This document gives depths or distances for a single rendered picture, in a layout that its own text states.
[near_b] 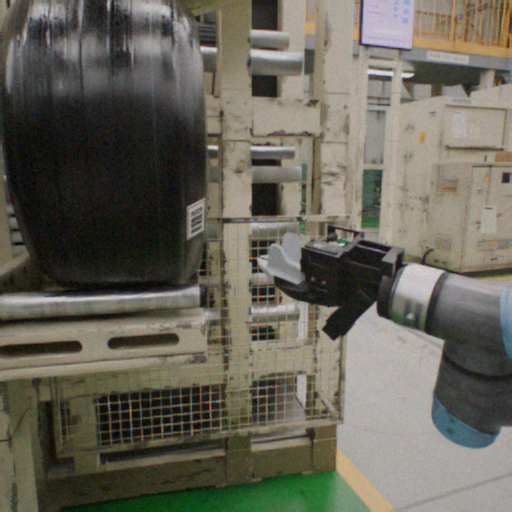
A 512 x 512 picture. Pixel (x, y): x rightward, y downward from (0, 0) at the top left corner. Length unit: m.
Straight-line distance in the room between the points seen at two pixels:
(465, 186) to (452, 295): 4.67
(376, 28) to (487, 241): 2.51
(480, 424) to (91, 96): 0.62
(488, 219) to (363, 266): 4.88
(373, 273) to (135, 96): 0.39
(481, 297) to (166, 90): 0.48
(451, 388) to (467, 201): 4.65
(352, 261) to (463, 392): 0.19
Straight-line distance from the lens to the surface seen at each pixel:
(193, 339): 0.79
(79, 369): 0.82
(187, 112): 0.67
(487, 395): 0.55
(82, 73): 0.68
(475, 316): 0.50
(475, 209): 5.24
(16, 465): 1.07
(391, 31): 4.96
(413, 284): 0.52
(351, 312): 0.58
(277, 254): 0.59
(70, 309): 0.81
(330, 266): 0.53
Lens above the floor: 1.12
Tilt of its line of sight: 11 degrees down
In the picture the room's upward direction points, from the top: straight up
